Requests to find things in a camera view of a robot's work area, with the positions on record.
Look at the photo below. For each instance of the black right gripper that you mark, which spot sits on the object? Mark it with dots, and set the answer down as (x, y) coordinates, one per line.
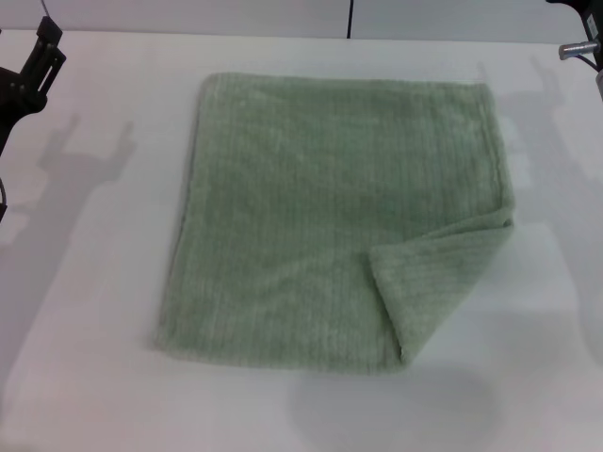
(593, 16)

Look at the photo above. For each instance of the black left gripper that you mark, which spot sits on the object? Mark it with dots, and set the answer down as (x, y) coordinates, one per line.
(16, 94)

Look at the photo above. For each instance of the green ribbed terry towel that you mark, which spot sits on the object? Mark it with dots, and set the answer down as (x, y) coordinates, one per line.
(282, 212)

